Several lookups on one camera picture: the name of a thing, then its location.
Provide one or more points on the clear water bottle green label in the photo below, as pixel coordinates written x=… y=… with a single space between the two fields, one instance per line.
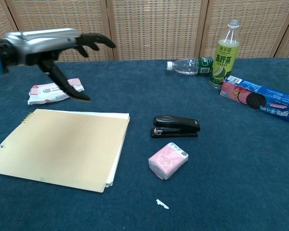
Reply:
x=186 y=67

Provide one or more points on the blue table cloth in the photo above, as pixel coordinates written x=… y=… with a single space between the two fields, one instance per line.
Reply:
x=231 y=168

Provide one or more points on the pink white wet wipes pack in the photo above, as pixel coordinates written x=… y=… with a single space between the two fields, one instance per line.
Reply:
x=39 y=94

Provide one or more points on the blue sandwich cookie box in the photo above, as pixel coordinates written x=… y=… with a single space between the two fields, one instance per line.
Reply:
x=262 y=99

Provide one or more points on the pink pocket tissue pack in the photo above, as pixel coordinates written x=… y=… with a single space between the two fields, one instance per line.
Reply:
x=167 y=160

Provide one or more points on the tan spiral notebook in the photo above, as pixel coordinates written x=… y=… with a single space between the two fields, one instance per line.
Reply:
x=60 y=146

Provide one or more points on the green lemon tea bottle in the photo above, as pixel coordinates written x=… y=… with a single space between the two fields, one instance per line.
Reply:
x=225 y=60

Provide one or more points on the black stapler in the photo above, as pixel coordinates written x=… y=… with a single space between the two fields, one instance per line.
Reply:
x=175 y=125

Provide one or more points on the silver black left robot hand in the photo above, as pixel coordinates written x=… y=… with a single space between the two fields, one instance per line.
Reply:
x=38 y=43

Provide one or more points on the white paper scrap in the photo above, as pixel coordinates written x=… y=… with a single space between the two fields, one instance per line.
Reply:
x=161 y=204

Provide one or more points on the woven wooden folding screen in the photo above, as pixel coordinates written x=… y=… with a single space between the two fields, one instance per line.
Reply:
x=156 y=29

